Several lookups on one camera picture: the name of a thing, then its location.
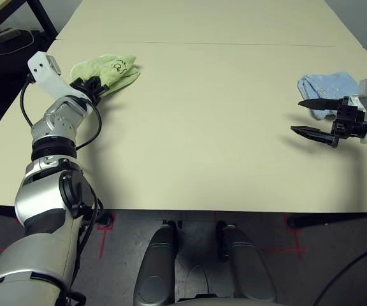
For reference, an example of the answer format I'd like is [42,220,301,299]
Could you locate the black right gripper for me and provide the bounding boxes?
[290,96,367,149]

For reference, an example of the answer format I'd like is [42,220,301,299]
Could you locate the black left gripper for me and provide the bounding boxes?
[69,77,110,105]

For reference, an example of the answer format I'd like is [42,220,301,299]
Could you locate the green towel with white trim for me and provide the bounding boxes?
[70,54,142,99]

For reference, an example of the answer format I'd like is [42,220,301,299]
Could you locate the folded light blue towel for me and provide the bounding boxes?
[297,71,362,121]

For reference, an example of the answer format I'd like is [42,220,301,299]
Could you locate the grey power adapter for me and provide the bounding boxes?
[0,27,21,41]

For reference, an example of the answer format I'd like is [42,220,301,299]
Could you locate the red floor tape cross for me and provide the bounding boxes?
[263,216,309,259]
[96,215,117,258]

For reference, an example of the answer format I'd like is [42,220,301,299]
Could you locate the grey right robot leg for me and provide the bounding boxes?
[217,222,277,303]

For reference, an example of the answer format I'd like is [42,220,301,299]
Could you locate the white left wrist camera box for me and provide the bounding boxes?
[27,50,94,106]

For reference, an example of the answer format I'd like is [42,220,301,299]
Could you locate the black left wrist camera cable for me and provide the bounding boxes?
[20,75,104,151]

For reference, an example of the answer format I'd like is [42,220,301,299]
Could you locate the side table with black frame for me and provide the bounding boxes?
[0,0,59,40]

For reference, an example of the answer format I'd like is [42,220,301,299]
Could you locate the black left shoulder cable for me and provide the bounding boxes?
[64,191,105,303]

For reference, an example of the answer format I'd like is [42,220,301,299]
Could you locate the black shoulder cable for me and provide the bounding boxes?
[64,191,105,303]
[313,242,367,306]

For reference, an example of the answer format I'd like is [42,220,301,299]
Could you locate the black right shoulder cable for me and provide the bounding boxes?
[313,242,367,306]

